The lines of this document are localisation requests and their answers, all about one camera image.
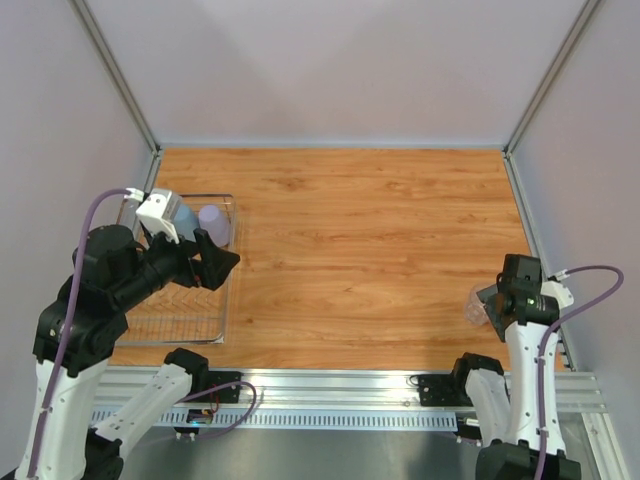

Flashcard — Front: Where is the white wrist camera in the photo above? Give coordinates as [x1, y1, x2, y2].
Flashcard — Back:
[136, 188, 183, 244]
[541, 269, 575, 309]

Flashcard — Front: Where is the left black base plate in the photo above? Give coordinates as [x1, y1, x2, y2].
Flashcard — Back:
[199, 370, 243, 406]

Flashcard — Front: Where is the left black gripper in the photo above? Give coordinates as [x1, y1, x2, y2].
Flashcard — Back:
[115, 219, 241, 308]

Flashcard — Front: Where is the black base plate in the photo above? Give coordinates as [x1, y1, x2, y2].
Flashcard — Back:
[199, 370, 243, 406]
[416, 374, 472, 407]

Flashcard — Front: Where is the right aluminium frame post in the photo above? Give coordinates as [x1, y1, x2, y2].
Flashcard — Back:
[504, 0, 606, 151]

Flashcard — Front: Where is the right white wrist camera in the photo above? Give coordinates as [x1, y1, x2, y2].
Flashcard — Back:
[541, 269, 575, 309]

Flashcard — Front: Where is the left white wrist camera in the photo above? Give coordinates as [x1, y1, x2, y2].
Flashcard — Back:
[136, 188, 183, 244]

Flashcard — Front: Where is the aluminium front rail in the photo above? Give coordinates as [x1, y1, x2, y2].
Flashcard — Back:
[94, 366, 606, 413]

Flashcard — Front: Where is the blue plastic cup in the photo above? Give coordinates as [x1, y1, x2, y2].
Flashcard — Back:
[173, 204, 200, 242]

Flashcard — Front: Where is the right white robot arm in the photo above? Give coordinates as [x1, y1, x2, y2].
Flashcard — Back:
[450, 254, 582, 479]

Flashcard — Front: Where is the left aluminium frame post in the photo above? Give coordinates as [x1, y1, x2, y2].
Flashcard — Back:
[67, 0, 162, 152]

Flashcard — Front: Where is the aluminium frame post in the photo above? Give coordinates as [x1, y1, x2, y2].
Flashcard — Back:
[504, 0, 606, 151]
[67, 0, 162, 152]

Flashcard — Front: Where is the purple plastic cup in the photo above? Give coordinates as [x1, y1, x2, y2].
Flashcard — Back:
[198, 205, 230, 247]

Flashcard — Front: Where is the wire dish rack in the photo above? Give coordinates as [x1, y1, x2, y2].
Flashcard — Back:
[117, 193, 237, 347]

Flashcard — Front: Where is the clear glass cup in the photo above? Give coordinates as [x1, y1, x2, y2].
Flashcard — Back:
[463, 290, 489, 326]

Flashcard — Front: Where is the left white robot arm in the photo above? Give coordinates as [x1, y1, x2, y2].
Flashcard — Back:
[8, 225, 240, 479]

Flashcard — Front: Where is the slotted cable duct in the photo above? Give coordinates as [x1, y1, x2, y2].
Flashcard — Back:
[153, 407, 458, 432]

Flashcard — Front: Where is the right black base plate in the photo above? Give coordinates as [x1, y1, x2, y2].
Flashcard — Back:
[416, 374, 472, 407]

